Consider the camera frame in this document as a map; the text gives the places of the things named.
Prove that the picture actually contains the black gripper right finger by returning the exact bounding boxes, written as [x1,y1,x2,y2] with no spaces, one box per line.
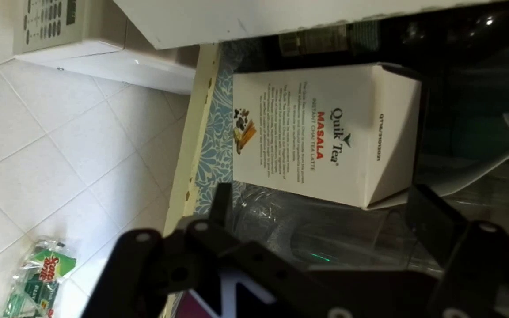
[404,183,509,318]

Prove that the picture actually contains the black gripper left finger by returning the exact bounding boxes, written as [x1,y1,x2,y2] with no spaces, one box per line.
[79,183,326,318]

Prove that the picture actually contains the white Quik Tea box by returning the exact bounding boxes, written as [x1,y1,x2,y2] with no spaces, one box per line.
[231,61,509,213]

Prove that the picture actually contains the clear packet green candies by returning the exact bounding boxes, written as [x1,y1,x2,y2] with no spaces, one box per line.
[0,236,79,318]

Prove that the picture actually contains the blue patterned shelf liner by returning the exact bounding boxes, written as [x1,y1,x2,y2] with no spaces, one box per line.
[192,42,250,220]

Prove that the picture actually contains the clear plastic container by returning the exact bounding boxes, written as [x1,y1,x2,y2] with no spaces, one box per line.
[227,181,445,280]

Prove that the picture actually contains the white microwave oven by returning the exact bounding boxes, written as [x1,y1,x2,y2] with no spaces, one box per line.
[10,0,199,98]

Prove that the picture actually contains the dark labelled bottle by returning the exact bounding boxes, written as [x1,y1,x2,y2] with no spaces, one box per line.
[275,24,385,59]

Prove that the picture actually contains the cream wall cupboard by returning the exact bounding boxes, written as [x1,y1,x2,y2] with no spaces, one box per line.
[162,0,509,285]

